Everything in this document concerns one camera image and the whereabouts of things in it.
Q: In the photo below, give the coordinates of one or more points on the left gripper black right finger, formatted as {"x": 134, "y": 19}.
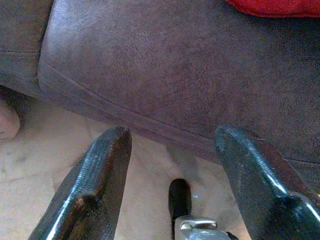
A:
{"x": 250, "y": 180}

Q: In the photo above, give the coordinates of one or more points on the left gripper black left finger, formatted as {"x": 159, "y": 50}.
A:
{"x": 95, "y": 187}

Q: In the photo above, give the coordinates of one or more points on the pink pillow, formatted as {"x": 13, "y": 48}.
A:
{"x": 8, "y": 125}

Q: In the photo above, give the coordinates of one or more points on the grey-brown fabric sofa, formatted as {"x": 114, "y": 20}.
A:
{"x": 175, "y": 62}

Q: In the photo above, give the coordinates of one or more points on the red pillow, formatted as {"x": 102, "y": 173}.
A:
{"x": 275, "y": 6}

